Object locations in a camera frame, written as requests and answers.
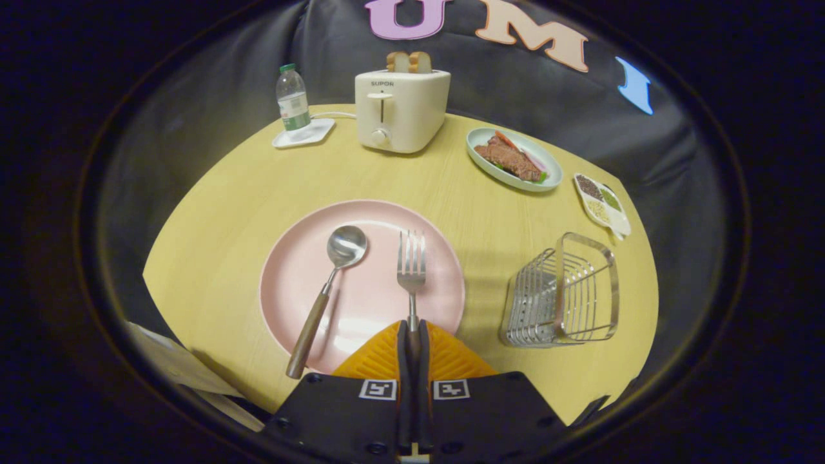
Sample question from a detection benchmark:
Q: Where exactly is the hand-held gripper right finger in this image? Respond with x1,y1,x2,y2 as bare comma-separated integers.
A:
416,320,571,464

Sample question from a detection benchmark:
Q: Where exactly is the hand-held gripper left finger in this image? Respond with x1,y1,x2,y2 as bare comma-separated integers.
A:
261,320,416,464

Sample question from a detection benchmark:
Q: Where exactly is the wooden handled metal fork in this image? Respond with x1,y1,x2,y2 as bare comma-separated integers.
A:
396,230,427,336

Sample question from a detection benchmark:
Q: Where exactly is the wooden handled metal spoon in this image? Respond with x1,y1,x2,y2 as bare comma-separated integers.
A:
286,225,369,380

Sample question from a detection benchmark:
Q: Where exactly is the pink round plate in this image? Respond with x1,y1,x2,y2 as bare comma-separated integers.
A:
259,199,466,374

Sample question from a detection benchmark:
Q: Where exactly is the pale green oval plate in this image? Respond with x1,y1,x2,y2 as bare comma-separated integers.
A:
466,127,563,193

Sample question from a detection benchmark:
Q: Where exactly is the brown steak piece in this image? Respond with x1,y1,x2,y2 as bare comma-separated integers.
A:
474,135,543,182

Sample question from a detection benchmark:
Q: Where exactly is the white divided seasoning dish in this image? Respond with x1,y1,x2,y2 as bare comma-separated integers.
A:
574,172,632,240

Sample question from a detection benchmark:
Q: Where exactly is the white square coaster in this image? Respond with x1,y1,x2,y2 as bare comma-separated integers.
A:
272,118,336,150

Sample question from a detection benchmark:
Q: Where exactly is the cream toaster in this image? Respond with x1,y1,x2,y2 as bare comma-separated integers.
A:
354,69,452,154

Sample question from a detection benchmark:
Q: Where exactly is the clear plastic water bottle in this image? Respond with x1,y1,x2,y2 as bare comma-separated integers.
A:
276,63,312,133

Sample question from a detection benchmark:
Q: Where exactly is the metal wire cutlery rack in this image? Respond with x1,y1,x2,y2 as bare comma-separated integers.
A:
500,232,621,349

